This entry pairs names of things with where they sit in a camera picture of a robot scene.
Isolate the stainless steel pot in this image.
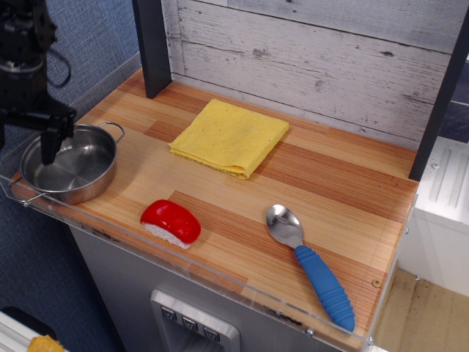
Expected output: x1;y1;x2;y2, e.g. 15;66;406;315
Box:
8;122;125;206

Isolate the yellow object bottom left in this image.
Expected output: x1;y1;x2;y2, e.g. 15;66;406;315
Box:
26;335;65;352

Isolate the blue handled metal spoon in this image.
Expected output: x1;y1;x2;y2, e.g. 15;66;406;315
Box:
266;205;355;332

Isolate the dark grey left post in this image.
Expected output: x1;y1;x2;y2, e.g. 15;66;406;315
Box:
132;0;172;98

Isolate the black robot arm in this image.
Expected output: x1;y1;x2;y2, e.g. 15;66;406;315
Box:
1;1;76;165

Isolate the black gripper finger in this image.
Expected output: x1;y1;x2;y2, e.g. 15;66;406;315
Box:
0;123;5;149
40;128;67;165

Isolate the red toy sushi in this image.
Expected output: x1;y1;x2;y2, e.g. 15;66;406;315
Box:
140;199;202;249

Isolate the white ridged side appliance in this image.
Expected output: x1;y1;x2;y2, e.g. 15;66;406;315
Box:
397;137;468;296

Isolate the dark grey right post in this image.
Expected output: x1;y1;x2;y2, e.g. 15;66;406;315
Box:
408;8;468;181

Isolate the clear acrylic table guard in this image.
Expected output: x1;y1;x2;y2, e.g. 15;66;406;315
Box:
0;51;421;349

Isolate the yellow folded cloth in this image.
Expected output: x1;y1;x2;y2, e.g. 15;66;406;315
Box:
169;99;289;180

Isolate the silver dispenser button panel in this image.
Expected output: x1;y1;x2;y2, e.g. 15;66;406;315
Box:
150;290;241;351

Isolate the grey toy fridge cabinet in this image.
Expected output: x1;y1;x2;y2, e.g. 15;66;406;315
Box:
68;224;341;352

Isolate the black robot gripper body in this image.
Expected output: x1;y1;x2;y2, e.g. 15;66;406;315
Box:
1;69;76;138

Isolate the dark grey post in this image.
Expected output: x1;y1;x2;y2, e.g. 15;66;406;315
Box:
408;8;468;181
132;0;172;98

